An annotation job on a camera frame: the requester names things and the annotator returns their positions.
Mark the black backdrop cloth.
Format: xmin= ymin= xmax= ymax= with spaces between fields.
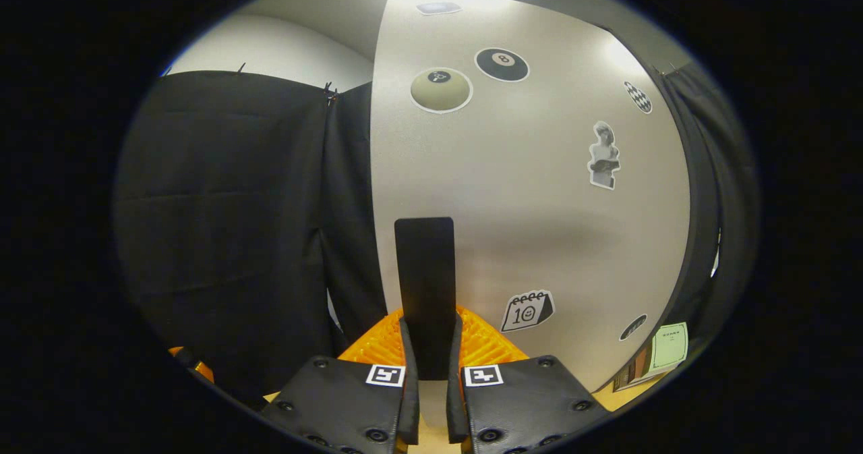
xmin=113 ymin=63 xmax=761 ymax=407

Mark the brown book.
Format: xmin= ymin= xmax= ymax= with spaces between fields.
xmin=612 ymin=346 xmax=656 ymax=393

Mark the green book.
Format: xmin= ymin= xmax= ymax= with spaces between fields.
xmin=647 ymin=322 xmax=690 ymax=377

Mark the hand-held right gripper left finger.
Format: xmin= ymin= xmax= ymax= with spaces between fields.
xmin=260 ymin=309 xmax=420 ymax=454

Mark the black cabinet door handle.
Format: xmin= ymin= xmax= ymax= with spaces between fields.
xmin=394 ymin=217 xmax=456 ymax=382

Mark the grey cabinet door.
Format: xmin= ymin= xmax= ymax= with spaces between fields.
xmin=369 ymin=0 xmax=692 ymax=394

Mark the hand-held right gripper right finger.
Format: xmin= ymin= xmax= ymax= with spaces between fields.
xmin=446 ymin=307 xmax=611 ymax=454

